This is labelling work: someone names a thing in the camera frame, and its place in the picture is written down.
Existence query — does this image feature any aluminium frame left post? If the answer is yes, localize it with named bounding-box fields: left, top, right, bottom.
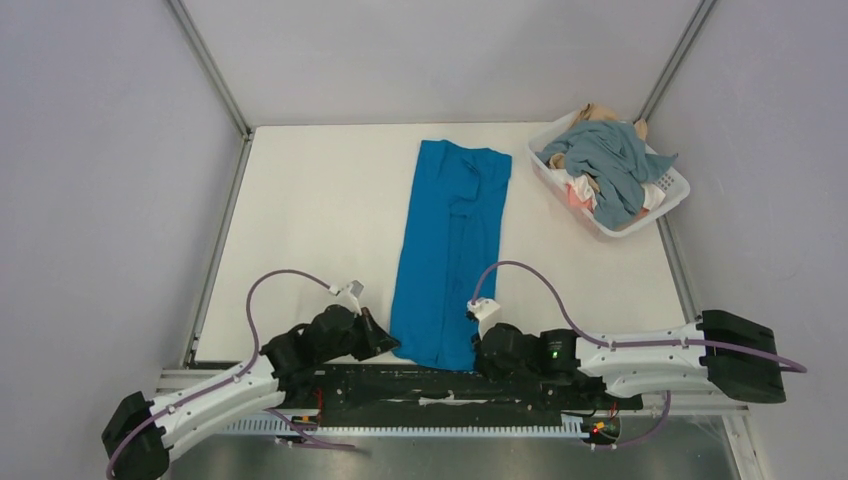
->
left=164, top=0, right=254, bottom=368

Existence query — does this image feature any pink t-shirt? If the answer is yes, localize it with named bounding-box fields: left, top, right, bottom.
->
left=566, top=184, right=650, bottom=220

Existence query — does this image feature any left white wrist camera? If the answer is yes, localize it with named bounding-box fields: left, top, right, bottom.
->
left=328, top=280, right=364, bottom=315

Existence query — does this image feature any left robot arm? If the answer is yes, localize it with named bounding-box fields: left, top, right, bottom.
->
left=101, top=305, right=400, bottom=479

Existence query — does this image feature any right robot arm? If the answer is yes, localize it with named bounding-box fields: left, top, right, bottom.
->
left=466, top=299, right=786, bottom=408

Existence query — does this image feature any white t-shirt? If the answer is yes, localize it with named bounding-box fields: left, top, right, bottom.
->
left=550, top=169, right=666, bottom=210

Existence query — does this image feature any white cable duct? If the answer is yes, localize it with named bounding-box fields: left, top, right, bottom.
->
left=221, top=412, right=601, bottom=440

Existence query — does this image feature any beige t-shirt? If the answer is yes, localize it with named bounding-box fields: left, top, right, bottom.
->
left=546, top=103, right=648, bottom=170

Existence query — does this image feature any white laundry basket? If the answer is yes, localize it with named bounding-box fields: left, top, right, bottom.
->
left=527, top=111, right=691, bottom=239

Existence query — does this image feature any aluminium frame right post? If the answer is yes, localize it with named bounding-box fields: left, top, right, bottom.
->
left=637, top=0, right=719, bottom=121

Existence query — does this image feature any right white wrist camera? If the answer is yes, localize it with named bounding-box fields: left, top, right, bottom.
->
left=467, top=297, right=502, bottom=338

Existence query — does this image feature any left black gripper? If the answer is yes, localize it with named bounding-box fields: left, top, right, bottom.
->
left=318, top=307, right=400, bottom=364

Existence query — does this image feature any grey-blue t-shirt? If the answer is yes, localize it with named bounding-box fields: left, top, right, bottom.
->
left=538, top=121, right=677, bottom=230

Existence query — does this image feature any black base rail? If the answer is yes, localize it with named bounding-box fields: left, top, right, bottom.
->
left=281, top=364, right=643, bottom=428

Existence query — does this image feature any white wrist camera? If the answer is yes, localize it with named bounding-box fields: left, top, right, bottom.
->
left=328, top=280, right=364, bottom=315
left=467, top=297, right=502, bottom=338

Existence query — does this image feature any blue t-shirt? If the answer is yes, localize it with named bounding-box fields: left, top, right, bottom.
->
left=390, top=140, right=512, bottom=371

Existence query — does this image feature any aluminium frame post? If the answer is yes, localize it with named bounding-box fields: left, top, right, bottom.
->
left=164, top=0, right=254, bottom=368
left=637, top=0, right=719, bottom=121

